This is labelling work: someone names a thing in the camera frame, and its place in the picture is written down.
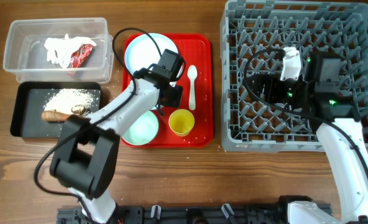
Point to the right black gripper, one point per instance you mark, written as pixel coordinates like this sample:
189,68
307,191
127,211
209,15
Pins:
272,81

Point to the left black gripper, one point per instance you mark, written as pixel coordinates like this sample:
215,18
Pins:
175,100

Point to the yellow plastic cup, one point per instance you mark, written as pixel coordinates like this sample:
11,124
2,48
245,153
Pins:
181,122

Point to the green bowl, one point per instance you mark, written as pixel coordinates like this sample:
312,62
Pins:
143,130

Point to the brown food scrap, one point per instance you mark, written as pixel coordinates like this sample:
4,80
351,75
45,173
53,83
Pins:
78,109

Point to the pile of rice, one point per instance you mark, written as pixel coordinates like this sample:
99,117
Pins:
66,98

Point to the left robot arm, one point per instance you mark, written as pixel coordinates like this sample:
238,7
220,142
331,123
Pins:
84,158

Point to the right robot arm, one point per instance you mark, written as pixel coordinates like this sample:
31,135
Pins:
335,120

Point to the grey dishwasher rack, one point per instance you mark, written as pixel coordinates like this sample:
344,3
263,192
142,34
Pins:
251,32

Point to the black waste tray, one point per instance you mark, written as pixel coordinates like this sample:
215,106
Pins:
31,101

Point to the white plastic spoon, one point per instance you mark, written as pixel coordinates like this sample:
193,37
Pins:
192,75

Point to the red plastic tray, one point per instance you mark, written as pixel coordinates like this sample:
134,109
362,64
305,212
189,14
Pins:
196,50

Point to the large light blue plate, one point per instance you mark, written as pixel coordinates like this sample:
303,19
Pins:
142,52

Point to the red snack wrapper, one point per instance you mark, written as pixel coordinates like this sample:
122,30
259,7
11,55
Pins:
80,56

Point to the carrot piece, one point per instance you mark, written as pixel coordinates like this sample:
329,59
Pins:
53,116

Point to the clear plastic bin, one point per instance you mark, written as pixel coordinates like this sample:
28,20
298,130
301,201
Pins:
26,56

